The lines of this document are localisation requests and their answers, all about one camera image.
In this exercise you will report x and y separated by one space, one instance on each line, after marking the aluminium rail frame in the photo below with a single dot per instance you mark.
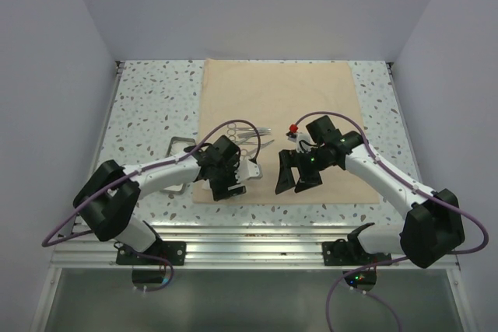
159 99

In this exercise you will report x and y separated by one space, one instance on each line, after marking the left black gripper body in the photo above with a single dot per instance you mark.
225 177

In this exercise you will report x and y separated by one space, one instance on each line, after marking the steel scissors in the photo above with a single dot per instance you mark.
251 153
235 127

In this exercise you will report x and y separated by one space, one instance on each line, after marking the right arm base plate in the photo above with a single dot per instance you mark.
340 253

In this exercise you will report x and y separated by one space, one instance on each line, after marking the steel tweezers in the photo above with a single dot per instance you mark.
251 134

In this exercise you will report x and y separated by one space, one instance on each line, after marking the steel forceps with rings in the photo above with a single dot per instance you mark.
246 141

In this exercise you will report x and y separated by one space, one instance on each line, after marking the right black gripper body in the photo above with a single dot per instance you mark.
313 160

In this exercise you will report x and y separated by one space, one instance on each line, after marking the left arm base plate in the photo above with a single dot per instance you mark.
172 251

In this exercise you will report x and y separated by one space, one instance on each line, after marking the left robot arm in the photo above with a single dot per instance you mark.
112 192

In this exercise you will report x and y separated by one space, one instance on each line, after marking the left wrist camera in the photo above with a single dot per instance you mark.
248 170

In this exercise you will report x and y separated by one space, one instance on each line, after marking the beige cloth mat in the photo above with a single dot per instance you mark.
274 96

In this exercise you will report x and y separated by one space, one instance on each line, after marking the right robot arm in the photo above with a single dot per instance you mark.
431 228

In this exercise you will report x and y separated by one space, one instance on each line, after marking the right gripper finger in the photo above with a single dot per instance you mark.
286 180
306 183

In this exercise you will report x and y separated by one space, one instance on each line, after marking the metal instrument tray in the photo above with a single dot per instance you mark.
177 144

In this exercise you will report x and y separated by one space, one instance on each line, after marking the white sterile packet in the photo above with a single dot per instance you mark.
206 185

